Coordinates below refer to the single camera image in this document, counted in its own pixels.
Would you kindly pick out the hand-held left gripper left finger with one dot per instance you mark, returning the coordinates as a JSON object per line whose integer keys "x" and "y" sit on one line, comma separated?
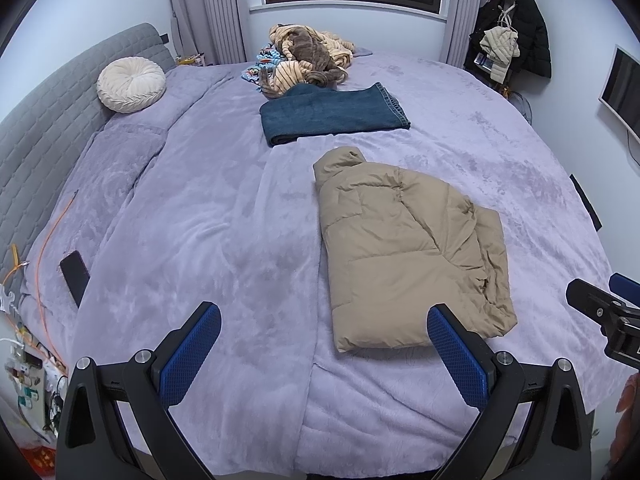
{"x": 190, "y": 355}

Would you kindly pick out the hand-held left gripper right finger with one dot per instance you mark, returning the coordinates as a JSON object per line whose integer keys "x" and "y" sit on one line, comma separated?
{"x": 457, "y": 355}

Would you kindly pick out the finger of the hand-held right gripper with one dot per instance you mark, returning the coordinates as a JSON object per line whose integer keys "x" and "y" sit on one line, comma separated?
{"x": 592, "y": 300}
{"x": 627, "y": 290}

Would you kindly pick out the beige puffer jacket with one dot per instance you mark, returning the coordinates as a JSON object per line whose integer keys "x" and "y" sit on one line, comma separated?
{"x": 400, "y": 240}

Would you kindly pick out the person's right hand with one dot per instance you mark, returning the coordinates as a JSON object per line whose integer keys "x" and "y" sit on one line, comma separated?
{"x": 631, "y": 392}

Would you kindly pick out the black flat bar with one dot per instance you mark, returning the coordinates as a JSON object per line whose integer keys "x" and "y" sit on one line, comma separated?
{"x": 585, "y": 202}

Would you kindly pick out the black smartphone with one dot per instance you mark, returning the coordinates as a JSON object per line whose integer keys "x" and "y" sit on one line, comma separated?
{"x": 75, "y": 275}

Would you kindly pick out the white power strip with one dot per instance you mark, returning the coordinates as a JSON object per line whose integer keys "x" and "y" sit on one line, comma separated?
{"x": 52, "y": 385}

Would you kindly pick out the lilac fleece bed blanket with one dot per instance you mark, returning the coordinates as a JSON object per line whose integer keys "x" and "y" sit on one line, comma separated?
{"x": 200, "y": 210}

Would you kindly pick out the red patterned bag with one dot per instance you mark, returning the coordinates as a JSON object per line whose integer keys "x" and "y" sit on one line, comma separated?
{"x": 40, "y": 457}

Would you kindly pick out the small standing fan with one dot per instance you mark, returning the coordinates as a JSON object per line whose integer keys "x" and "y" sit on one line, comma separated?
{"x": 524, "y": 107}

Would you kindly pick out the blue white hanging tag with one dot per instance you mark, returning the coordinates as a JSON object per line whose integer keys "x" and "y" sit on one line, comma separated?
{"x": 484, "y": 60}

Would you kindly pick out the beige hanging down jacket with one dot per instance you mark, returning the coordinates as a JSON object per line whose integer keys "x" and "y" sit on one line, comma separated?
{"x": 500, "y": 50}

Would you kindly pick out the black hanging coat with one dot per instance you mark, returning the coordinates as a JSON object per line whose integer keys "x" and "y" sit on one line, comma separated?
{"x": 535, "y": 35}

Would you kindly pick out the folded blue jeans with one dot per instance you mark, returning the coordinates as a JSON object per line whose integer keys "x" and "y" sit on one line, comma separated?
{"x": 330, "y": 115}

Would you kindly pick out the round white pleated cushion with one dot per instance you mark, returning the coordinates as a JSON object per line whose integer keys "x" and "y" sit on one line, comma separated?
{"x": 130, "y": 85}

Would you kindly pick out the grey quilted headboard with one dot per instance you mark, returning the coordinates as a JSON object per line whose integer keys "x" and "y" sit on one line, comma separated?
{"x": 50, "y": 110}

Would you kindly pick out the pile of small bedside objects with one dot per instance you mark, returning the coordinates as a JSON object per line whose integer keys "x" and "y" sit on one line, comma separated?
{"x": 190, "y": 59}

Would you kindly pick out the colourful printed cloth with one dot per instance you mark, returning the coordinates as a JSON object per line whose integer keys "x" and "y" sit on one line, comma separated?
{"x": 260, "y": 60}

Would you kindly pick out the grey pleated curtain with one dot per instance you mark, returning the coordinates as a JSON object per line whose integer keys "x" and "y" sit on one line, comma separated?
{"x": 465, "y": 20}
{"x": 220, "y": 10}

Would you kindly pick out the purple pillow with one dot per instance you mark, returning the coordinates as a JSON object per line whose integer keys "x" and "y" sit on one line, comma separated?
{"x": 362, "y": 51}

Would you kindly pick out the tan brown striped plush blanket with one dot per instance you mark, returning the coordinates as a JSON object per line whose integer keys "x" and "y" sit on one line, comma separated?
{"x": 305, "y": 50}

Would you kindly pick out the wall mounted monitor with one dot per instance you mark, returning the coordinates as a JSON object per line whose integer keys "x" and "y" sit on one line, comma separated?
{"x": 622, "y": 85}

